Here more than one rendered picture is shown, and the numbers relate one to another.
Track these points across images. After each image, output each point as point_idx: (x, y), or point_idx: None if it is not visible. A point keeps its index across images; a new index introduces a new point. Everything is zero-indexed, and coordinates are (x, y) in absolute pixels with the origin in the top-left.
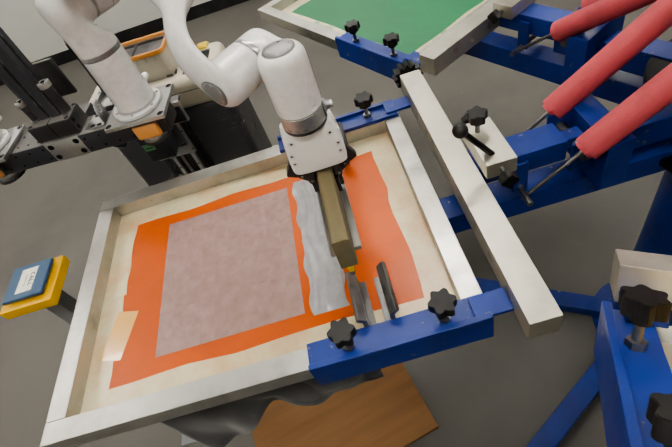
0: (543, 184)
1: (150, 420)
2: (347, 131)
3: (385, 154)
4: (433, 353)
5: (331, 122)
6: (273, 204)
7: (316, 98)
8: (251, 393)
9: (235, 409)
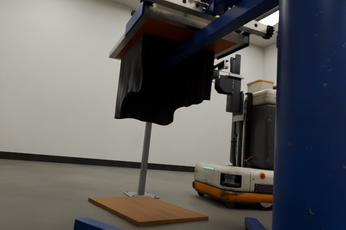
0: (210, 1)
1: (115, 47)
2: None
3: None
4: (135, 22)
5: None
6: None
7: None
8: (121, 39)
9: (123, 84)
